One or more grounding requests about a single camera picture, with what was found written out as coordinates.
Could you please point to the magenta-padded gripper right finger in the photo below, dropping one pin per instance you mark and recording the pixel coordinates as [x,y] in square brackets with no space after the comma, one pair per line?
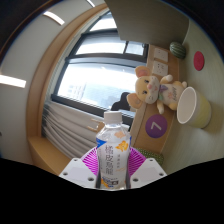
[148,170]

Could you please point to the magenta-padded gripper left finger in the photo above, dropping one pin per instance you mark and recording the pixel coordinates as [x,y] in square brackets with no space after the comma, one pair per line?
[78,170]

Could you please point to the clear drink bottle white cap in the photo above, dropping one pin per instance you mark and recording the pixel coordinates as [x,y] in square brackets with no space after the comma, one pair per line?
[113,156]

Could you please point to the grey pleated curtain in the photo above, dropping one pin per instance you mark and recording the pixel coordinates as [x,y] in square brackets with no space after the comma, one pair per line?
[66,128]

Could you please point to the purple round number sticker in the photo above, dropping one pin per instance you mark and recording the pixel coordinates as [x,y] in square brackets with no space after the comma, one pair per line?
[156,126]

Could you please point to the black horse figurine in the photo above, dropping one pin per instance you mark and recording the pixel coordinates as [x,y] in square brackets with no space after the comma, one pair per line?
[120,104]

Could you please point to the pale yellow cup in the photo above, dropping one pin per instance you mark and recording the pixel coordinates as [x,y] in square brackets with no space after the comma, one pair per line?
[196,108]

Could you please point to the cream plush mouse toy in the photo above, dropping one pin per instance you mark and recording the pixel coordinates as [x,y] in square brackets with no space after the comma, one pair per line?
[150,88]

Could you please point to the dark framed window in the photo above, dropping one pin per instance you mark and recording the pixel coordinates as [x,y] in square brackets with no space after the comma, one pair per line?
[96,83]

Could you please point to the flat round red coaster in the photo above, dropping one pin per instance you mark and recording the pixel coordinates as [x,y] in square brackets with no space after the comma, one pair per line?
[199,60]

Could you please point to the small round green cactus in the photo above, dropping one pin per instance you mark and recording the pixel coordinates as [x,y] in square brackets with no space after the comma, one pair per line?
[178,50]

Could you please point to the grey-green desk partition panel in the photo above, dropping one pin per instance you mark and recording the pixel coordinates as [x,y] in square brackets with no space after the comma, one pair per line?
[150,20]

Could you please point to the ceiling light strips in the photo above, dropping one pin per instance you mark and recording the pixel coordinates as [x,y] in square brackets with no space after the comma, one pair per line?
[53,17]

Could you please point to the white wall socket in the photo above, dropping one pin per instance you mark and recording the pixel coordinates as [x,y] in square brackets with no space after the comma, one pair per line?
[160,68]
[160,54]

